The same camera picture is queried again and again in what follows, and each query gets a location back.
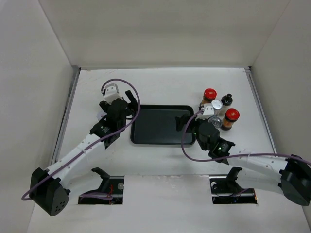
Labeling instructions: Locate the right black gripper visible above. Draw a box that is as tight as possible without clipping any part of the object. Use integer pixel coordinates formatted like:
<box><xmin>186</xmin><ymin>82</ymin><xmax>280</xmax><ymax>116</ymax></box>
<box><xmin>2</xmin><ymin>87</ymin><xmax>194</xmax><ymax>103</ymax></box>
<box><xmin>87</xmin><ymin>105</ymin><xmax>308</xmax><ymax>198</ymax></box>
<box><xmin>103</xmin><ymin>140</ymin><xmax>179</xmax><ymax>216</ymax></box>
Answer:
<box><xmin>175</xmin><ymin>114</ymin><xmax>209</xmax><ymax>151</ymax></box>

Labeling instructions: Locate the clear lid pepper shaker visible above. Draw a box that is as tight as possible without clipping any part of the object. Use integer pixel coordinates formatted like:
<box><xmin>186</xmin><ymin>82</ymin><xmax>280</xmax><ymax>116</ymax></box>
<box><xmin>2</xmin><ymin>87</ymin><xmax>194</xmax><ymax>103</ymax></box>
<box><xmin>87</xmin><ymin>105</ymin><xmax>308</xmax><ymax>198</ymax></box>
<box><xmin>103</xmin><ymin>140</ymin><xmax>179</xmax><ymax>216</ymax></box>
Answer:
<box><xmin>208</xmin><ymin>116</ymin><xmax>223</xmax><ymax>129</ymax></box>

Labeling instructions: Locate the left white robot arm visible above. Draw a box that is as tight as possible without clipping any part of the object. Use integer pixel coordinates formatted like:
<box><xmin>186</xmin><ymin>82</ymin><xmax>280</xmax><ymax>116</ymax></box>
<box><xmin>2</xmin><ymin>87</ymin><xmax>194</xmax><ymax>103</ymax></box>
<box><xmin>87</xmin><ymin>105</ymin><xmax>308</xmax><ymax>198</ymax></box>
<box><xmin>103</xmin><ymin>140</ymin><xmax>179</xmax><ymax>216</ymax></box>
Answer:
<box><xmin>26</xmin><ymin>88</ymin><xmax>140</xmax><ymax>216</ymax></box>

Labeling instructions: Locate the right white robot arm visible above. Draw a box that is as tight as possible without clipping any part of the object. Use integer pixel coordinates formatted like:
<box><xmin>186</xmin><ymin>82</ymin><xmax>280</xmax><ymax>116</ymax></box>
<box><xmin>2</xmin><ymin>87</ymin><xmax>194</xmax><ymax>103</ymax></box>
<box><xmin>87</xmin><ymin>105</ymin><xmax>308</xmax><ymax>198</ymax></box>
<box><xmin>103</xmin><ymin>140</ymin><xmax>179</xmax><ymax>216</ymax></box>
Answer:
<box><xmin>175</xmin><ymin>115</ymin><xmax>311</xmax><ymax>206</ymax></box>

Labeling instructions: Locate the black plastic tray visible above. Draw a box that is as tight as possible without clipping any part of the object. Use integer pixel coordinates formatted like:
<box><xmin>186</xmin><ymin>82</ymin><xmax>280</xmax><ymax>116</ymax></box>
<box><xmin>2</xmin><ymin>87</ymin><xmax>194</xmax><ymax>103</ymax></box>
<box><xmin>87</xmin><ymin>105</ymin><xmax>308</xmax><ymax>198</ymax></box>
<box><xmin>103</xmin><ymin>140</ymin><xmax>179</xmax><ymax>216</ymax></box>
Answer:
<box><xmin>130</xmin><ymin>104</ymin><xmax>194</xmax><ymax>146</ymax></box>

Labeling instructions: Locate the white lid small spice jar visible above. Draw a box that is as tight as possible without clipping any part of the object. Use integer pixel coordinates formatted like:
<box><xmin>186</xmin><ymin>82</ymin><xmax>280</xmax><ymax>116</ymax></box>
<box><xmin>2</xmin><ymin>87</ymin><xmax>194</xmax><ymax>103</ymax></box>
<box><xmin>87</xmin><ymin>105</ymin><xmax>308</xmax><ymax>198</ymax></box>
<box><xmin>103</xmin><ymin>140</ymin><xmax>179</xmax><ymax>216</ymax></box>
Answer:
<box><xmin>97</xmin><ymin>112</ymin><xmax>106</xmax><ymax>121</ymax></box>

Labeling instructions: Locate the white cap blue label bottle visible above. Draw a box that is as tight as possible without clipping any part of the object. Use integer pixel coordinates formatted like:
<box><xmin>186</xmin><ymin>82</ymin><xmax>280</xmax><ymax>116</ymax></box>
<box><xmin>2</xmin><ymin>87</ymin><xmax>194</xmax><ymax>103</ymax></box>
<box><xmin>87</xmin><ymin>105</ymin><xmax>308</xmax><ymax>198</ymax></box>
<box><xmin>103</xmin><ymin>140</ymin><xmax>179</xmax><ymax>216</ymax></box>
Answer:
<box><xmin>211</xmin><ymin>99</ymin><xmax>223</xmax><ymax>117</ymax></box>

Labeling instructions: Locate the red lid sauce jar rear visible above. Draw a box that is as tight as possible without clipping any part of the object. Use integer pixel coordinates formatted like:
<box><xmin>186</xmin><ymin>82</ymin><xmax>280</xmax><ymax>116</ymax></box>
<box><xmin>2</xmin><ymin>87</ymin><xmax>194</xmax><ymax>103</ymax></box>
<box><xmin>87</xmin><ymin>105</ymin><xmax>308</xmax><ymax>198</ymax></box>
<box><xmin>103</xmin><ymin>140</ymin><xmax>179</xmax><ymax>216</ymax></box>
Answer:
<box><xmin>200</xmin><ymin>88</ymin><xmax>217</xmax><ymax>107</ymax></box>

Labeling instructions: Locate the red lid sauce jar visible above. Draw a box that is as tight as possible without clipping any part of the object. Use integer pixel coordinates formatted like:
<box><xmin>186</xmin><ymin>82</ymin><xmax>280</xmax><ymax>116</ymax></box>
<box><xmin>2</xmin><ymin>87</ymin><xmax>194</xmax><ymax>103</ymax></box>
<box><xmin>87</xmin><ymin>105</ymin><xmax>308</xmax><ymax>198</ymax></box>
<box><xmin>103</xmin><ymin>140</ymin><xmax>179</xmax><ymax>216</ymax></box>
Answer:
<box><xmin>200</xmin><ymin>88</ymin><xmax>217</xmax><ymax>107</ymax></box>
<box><xmin>221</xmin><ymin>108</ymin><xmax>240</xmax><ymax>131</ymax></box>

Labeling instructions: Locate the black cap small bottle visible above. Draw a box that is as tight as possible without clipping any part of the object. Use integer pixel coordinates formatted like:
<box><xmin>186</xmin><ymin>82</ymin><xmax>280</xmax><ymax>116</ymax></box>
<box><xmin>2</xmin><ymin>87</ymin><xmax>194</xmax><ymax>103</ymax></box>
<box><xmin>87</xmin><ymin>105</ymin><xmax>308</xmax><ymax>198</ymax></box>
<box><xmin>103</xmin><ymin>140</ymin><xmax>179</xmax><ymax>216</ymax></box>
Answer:
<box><xmin>221</xmin><ymin>93</ymin><xmax>233</xmax><ymax>114</ymax></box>

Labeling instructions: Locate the red lid sauce jar front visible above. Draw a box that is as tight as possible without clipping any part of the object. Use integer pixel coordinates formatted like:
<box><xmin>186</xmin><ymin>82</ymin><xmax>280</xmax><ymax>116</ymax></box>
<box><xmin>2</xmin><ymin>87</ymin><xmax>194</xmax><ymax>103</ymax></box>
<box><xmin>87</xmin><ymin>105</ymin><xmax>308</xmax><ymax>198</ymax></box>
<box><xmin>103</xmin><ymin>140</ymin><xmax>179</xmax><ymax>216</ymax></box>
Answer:
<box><xmin>221</xmin><ymin>108</ymin><xmax>240</xmax><ymax>131</ymax></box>

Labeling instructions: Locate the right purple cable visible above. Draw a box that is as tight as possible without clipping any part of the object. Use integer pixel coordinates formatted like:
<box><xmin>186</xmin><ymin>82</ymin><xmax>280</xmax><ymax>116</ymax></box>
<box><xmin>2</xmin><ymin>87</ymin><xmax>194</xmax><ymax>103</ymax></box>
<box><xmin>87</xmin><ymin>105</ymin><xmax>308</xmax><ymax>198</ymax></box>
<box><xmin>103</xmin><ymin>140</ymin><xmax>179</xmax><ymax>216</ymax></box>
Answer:
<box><xmin>180</xmin><ymin>109</ymin><xmax>311</xmax><ymax>166</ymax></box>

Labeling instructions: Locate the purple cable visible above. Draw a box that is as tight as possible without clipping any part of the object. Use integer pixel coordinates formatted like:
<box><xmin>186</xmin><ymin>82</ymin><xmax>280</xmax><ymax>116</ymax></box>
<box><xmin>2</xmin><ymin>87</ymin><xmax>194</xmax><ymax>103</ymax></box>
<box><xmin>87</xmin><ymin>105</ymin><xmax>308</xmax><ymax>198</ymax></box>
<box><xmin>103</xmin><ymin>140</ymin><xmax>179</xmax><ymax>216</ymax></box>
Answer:
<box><xmin>21</xmin><ymin>78</ymin><xmax>141</xmax><ymax>201</ymax></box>
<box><xmin>180</xmin><ymin>109</ymin><xmax>311</xmax><ymax>166</ymax></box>

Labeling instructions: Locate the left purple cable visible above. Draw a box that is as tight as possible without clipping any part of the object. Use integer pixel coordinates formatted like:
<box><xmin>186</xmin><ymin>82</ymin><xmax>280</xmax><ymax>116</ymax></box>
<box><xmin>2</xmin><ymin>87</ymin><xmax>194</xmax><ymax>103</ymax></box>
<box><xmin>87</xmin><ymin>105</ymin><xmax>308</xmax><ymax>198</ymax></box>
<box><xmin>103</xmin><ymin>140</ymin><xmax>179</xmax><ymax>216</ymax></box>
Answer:
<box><xmin>21</xmin><ymin>78</ymin><xmax>141</xmax><ymax>201</ymax></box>

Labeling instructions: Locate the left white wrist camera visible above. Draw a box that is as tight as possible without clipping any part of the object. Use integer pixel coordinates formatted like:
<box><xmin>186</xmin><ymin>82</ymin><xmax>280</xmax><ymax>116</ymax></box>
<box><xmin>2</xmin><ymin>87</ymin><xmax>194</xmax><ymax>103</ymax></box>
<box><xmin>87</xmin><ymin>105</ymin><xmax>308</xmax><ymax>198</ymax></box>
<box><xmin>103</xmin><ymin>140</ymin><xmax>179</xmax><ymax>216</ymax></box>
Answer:
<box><xmin>102</xmin><ymin>83</ymin><xmax>122</xmax><ymax>105</ymax></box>

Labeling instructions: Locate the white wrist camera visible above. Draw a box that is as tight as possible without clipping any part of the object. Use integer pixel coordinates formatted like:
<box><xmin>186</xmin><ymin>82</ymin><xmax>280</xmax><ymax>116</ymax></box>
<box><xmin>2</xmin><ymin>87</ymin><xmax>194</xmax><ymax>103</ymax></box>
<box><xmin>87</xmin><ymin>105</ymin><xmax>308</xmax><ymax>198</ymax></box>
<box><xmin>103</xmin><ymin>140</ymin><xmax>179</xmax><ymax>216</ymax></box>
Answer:
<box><xmin>198</xmin><ymin>103</ymin><xmax>214</xmax><ymax>120</ymax></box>
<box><xmin>102</xmin><ymin>83</ymin><xmax>122</xmax><ymax>105</ymax></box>

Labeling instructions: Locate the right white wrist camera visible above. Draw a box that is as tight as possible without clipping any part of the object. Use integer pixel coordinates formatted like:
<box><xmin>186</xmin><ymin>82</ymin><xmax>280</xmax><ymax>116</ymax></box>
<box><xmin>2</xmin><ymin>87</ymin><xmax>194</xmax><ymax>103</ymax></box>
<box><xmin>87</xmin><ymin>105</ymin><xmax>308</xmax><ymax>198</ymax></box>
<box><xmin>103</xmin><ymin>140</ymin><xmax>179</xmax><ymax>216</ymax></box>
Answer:
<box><xmin>198</xmin><ymin>103</ymin><xmax>214</xmax><ymax>120</ymax></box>

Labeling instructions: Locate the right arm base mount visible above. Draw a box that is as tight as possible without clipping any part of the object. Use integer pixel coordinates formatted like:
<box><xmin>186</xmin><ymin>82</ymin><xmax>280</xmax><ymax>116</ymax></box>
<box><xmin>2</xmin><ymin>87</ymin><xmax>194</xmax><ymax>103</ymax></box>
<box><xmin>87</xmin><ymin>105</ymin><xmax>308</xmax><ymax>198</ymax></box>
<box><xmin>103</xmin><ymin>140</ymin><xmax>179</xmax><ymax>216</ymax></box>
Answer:
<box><xmin>209</xmin><ymin>167</ymin><xmax>257</xmax><ymax>204</ymax></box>

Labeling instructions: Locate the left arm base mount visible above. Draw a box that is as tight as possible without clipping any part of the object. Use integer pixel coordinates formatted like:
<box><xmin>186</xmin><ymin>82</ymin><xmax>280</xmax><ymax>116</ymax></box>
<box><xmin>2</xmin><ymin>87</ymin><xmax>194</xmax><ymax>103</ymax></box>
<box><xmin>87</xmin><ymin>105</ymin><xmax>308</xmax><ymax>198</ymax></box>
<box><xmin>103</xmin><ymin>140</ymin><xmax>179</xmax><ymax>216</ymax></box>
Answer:
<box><xmin>78</xmin><ymin>167</ymin><xmax>125</xmax><ymax>205</ymax></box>

